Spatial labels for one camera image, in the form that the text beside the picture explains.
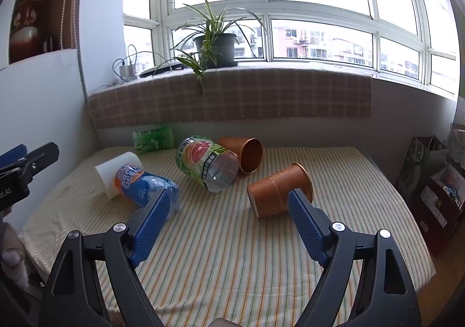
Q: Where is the white charger with cables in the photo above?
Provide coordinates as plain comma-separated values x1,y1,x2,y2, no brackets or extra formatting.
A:
100,44,139,89

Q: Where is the pale cloth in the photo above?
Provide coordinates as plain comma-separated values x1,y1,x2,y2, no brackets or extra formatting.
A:
0,220,30,289

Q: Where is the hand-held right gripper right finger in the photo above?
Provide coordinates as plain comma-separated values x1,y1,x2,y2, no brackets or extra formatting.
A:
286,188,422,327

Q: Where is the green paper bag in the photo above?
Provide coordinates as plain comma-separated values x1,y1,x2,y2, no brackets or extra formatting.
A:
395,136,448,201

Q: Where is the red brown ornament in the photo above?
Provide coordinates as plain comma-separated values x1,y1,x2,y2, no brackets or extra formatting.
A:
9,0,41,63

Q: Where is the dark red box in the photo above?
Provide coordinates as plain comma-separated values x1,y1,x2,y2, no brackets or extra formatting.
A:
410,163,465,258

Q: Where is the spider plant in black pot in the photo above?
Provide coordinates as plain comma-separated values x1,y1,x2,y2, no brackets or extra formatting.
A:
153,0,268,98

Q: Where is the brown paper cup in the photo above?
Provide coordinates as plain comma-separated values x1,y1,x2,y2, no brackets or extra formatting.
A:
217,136,263,175
247,163,314,219

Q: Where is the black flat device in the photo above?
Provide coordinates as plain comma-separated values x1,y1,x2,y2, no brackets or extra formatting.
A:
139,60,194,78

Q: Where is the white window frame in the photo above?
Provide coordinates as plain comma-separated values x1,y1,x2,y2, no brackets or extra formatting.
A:
123,0,459,100

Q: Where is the green tissue packet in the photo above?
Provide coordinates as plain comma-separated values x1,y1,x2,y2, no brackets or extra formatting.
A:
133,126,175,152

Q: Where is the blue orange label plastic bottle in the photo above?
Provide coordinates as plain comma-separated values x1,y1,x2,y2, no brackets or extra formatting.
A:
115,163,181,223

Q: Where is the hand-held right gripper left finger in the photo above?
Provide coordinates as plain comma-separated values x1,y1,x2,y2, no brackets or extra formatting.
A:
38,190,171,327

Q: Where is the green pink label plastic bottle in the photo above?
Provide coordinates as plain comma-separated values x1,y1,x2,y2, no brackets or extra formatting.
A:
176,135,240,193

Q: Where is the wooden shelf cabinet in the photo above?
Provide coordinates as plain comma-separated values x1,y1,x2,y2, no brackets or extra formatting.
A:
0,0,88,67

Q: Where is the white cup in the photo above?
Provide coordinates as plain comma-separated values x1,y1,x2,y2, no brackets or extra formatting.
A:
95,151,144,201

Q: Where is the plaid cloth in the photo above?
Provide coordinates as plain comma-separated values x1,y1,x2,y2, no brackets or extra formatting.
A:
87,66,373,129

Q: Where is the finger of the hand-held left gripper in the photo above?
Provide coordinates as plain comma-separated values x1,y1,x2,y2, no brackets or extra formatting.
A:
0,142,60,186
0,145,28,169

